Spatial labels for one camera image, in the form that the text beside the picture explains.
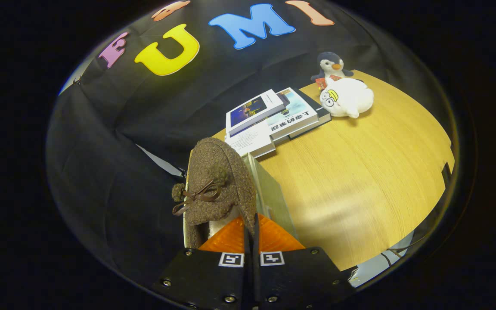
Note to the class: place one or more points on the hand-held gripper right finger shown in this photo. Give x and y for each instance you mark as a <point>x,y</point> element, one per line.
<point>304,275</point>

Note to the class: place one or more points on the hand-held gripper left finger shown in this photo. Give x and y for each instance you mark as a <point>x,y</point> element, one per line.
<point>200,275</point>

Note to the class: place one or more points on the green fabric storage box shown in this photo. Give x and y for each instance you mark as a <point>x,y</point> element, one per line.
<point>269,193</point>

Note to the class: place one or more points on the brown fuzzy slipper shoe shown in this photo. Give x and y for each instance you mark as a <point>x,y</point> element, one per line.
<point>218,159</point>

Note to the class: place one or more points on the thick white book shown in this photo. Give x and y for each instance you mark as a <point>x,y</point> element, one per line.
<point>250,142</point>

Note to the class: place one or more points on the black book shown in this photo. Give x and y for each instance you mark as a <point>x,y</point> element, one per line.
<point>323,115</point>

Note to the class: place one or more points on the small white book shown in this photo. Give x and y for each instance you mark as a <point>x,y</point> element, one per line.
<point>252,110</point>

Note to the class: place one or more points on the white round plush toy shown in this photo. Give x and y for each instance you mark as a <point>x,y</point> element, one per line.
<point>351,97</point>

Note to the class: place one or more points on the grey penguin plush toy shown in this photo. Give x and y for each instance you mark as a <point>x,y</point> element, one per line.
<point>330,64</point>

